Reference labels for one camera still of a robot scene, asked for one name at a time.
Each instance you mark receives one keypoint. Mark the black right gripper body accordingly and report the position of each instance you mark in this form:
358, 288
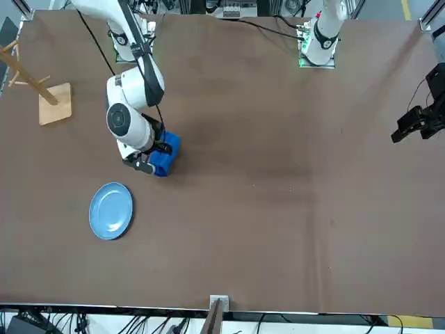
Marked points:
159, 134

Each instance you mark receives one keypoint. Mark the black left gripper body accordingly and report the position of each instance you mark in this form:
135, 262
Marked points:
437, 81

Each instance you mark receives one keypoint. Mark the blue cloth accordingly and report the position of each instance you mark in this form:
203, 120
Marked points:
168, 160

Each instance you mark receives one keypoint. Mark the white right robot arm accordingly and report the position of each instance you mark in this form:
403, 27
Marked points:
133, 88

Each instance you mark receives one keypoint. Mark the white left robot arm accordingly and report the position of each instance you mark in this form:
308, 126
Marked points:
325, 35

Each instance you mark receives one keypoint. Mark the blue plastic plate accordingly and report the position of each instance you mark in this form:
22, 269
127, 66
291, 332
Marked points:
111, 210

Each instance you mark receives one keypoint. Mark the wooden cup rack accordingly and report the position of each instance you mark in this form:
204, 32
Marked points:
55, 108

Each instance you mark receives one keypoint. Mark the small green circuit board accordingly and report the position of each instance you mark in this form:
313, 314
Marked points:
303, 33

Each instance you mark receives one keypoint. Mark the grey power strip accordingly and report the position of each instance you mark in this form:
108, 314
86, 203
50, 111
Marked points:
232, 10

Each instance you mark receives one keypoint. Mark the black box device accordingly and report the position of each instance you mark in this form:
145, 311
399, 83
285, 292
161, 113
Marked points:
31, 325

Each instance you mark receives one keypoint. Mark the aluminium profile post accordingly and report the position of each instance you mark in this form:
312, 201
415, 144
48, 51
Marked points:
427, 22
217, 313
26, 8

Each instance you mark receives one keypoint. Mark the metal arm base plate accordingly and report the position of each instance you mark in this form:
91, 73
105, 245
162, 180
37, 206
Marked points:
121, 60
327, 66

